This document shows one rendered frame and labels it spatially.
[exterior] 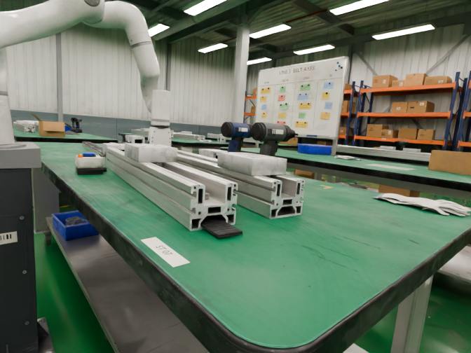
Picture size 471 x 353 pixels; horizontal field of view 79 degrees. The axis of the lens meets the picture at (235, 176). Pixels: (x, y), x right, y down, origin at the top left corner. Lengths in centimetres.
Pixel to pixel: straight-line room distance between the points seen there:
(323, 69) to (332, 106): 50
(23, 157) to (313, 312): 113
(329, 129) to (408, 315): 310
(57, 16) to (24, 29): 12
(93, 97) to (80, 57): 144
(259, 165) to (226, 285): 37
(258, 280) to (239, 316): 8
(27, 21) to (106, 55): 1166
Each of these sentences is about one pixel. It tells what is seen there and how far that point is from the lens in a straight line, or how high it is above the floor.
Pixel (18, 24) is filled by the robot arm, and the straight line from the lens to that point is 133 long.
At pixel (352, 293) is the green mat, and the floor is 78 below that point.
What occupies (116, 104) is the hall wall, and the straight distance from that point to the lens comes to 1285.
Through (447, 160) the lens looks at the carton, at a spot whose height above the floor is 87.
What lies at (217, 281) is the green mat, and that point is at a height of 78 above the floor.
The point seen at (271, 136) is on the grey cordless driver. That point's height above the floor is 96.
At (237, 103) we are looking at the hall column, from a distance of 934.
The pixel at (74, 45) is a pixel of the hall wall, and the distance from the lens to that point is 1277.
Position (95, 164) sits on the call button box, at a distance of 111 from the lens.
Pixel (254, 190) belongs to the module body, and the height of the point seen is 83.
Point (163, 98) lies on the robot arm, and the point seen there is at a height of 109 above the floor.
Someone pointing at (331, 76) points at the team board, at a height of 173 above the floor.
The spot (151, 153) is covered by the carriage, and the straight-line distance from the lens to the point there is 81.
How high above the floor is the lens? 96
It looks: 9 degrees down
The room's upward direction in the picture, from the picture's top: 4 degrees clockwise
